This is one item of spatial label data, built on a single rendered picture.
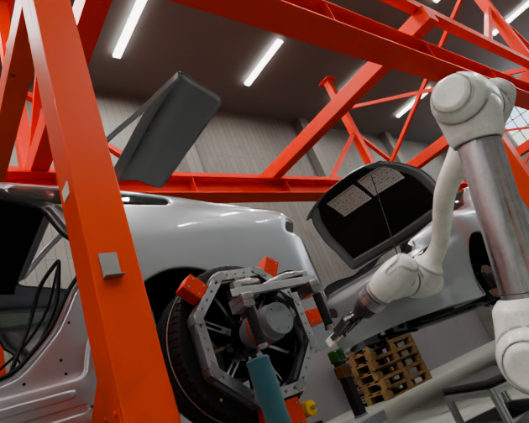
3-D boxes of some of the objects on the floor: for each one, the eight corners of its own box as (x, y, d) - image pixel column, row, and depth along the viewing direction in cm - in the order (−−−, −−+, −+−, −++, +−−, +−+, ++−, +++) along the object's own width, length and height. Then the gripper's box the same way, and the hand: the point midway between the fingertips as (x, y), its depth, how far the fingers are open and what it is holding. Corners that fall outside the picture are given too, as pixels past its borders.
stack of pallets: (395, 389, 801) (373, 341, 835) (434, 377, 743) (409, 325, 777) (349, 412, 717) (327, 356, 752) (390, 399, 659) (364, 340, 693)
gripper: (372, 291, 152) (333, 331, 164) (350, 296, 143) (311, 338, 155) (386, 309, 148) (345, 349, 160) (364, 315, 139) (322, 357, 151)
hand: (333, 338), depth 156 cm, fingers closed
